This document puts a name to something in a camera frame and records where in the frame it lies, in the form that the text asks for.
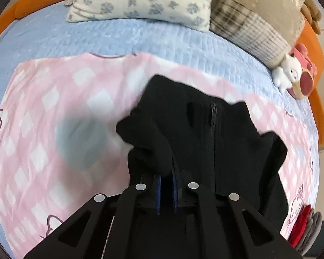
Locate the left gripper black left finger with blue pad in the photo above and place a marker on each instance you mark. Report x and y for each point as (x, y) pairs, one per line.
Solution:
(101, 224)

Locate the light blue quilted bedspread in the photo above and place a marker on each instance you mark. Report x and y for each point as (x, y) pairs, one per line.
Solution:
(47, 34)

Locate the pink plush toy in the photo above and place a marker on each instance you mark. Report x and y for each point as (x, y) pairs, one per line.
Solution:
(303, 87)

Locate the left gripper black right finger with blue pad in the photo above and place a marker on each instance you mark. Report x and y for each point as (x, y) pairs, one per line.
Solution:
(224, 226)

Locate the beige plaid pillow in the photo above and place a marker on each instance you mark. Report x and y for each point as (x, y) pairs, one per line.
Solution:
(266, 29)

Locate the black zip jacket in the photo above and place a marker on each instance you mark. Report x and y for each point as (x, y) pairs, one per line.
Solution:
(210, 141)

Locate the white plush cat toy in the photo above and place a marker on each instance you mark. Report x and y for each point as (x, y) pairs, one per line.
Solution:
(288, 72)

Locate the brown plush toy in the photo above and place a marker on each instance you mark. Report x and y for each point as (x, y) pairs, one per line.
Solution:
(312, 15)

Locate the grey garment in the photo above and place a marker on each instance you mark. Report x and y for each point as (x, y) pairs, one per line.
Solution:
(312, 230)

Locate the red garment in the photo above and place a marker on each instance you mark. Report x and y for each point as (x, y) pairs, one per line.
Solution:
(299, 226)

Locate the pink checked cartoon blanket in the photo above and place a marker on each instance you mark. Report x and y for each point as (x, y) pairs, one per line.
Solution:
(59, 147)

